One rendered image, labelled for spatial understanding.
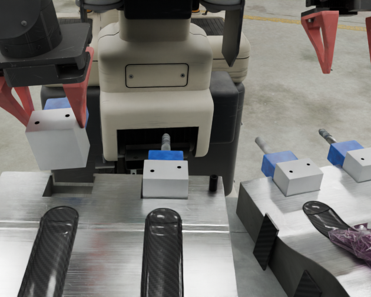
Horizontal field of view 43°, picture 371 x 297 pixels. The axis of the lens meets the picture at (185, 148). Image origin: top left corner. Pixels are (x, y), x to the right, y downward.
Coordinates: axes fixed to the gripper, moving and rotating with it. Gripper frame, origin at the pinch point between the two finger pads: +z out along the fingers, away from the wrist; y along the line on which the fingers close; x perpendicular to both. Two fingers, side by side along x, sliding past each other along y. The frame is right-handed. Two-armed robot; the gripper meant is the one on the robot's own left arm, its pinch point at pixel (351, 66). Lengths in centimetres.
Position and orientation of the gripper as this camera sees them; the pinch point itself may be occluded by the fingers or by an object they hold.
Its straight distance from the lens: 64.0
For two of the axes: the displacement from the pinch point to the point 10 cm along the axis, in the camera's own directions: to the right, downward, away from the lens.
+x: -1.6, -1.4, 9.8
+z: 0.3, 9.9, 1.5
